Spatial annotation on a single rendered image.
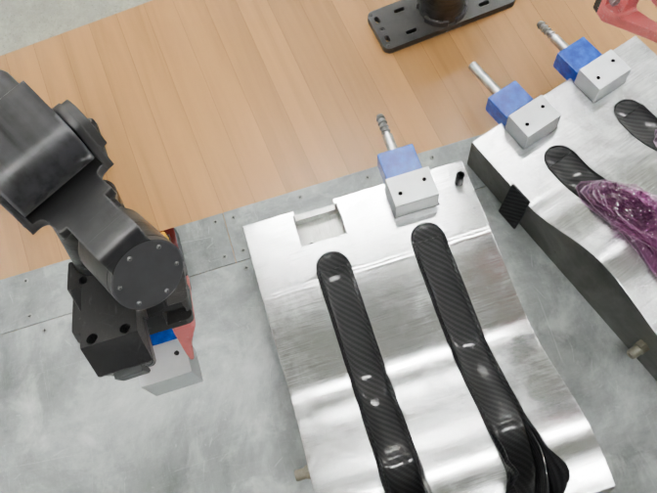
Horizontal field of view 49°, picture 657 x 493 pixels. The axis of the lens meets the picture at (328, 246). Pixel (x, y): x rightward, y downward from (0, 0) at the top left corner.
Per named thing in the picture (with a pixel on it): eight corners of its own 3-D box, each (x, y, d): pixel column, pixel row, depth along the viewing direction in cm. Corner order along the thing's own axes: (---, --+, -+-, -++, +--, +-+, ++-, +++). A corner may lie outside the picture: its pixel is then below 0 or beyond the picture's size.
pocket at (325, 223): (293, 224, 84) (289, 211, 81) (336, 211, 85) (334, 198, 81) (304, 258, 83) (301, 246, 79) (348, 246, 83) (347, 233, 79)
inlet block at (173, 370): (129, 279, 77) (113, 262, 72) (174, 265, 78) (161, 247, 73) (155, 396, 73) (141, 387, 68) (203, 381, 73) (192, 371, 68)
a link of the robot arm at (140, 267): (214, 253, 55) (128, 144, 46) (129, 334, 53) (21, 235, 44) (145, 195, 62) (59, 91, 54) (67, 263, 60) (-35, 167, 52)
